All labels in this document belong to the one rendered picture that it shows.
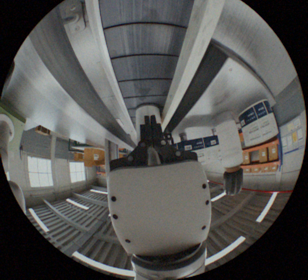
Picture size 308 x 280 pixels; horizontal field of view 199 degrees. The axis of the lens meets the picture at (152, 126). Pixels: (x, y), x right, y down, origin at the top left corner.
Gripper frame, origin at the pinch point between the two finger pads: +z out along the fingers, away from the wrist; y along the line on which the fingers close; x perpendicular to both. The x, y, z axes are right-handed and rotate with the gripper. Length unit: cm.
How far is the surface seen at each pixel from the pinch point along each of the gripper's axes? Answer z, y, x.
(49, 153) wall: 89, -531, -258
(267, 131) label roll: -6.0, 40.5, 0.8
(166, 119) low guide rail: 3.7, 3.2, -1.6
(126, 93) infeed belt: 5.6, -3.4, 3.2
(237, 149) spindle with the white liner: -4.2, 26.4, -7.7
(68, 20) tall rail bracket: 3.0, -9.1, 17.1
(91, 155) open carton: 50, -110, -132
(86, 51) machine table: 7.8, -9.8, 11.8
